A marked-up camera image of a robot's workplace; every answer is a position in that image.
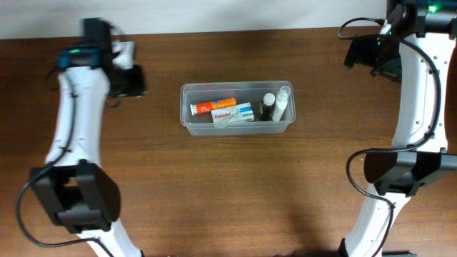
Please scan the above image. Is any black bottle white cap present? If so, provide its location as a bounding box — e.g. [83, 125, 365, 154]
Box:
[260, 93, 276, 121]

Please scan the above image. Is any white Panadol box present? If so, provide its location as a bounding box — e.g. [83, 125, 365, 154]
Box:
[211, 102, 254, 125]

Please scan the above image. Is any orange tablet tube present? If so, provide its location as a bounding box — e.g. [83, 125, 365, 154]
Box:
[190, 98, 236, 116]

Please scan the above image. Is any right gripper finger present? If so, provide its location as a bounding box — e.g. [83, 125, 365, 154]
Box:
[343, 40, 361, 68]
[370, 56, 402, 83]

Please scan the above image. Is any white spray bottle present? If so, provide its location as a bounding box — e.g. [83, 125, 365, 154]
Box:
[271, 86, 291, 122]

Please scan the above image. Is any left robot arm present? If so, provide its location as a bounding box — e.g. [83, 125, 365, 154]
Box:
[24, 18, 146, 256]

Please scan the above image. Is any clear plastic container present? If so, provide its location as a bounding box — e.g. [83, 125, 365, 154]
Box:
[180, 81, 296, 136]

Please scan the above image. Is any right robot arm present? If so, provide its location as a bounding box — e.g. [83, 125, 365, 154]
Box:
[338, 0, 456, 257]

